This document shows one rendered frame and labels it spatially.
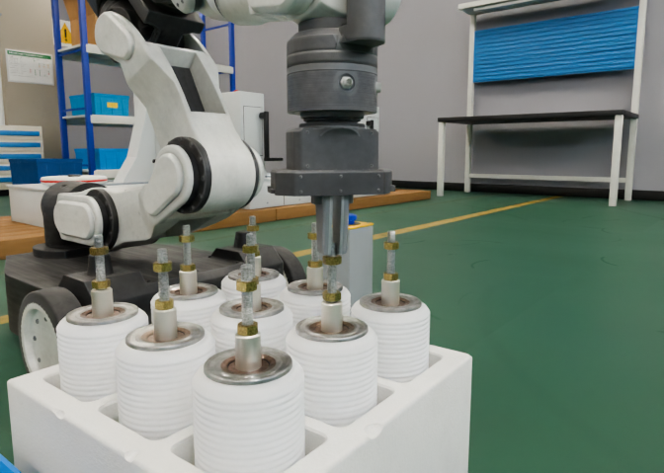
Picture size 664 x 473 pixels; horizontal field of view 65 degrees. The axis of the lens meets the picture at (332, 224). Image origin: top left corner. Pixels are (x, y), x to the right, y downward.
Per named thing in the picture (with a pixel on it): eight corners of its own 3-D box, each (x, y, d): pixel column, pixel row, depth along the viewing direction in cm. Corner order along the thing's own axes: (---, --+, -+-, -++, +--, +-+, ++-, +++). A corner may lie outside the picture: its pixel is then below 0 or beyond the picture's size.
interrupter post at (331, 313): (348, 332, 54) (348, 301, 54) (330, 338, 53) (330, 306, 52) (332, 326, 56) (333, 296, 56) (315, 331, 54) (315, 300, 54)
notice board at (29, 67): (7, 81, 577) (5, 48, 572) (53, 85, 615) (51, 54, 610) (8, 81, 576) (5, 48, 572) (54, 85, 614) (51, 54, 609)
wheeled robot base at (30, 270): (-42, 320, 128) (-55, 184, 123) (149, 279, 168) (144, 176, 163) (81, 397, 88) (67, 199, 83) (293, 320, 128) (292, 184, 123)
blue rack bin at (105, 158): (75, 169, 544) (73, 148, 541) (110, 168, 574) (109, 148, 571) (100, 170, 513) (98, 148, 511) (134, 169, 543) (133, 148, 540)
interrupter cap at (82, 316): (94, 333, 54) (94, 326, 54) (51, 321, 58) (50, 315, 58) (152, 313, 60) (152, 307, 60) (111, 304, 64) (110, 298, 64)
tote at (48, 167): (11, 199, 470) (8, 158, 465) (56, 197, 503) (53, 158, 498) (40, 202, 442) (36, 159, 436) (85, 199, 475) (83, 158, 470)
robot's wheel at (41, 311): (21, 387, 97) (12, 282, 94) (49, 378, 101) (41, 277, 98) (70, 423, 84) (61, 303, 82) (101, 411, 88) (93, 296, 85)
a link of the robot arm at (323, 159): (373, 189, 58) (374, 79, 57) (411, 196, 49) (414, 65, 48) (261, 191, 55) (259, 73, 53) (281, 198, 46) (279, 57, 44)
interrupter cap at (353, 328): (382, 333, 54) (383, 327, 54) (327, 352, 49) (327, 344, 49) (335, 316, 60) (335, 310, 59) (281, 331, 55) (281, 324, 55)
